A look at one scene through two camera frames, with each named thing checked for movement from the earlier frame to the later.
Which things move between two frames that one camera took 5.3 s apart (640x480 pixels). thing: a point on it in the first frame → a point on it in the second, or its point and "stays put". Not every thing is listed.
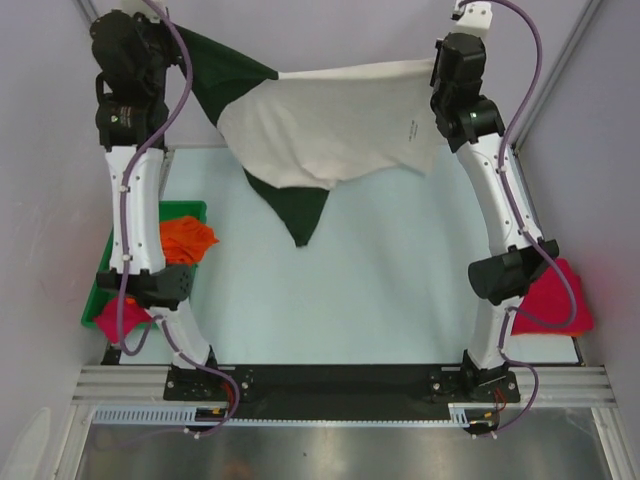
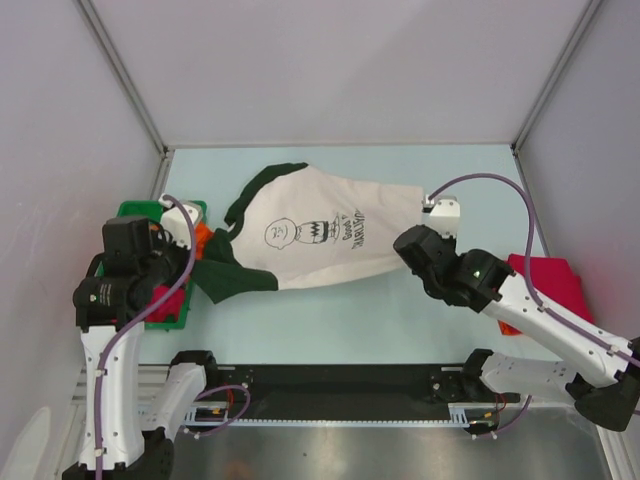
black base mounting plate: [217, 391] stays put
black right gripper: [438, 47] → [447, 240]
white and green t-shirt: [302, 136] → [294, 224]
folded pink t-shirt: [549, 297] stays put
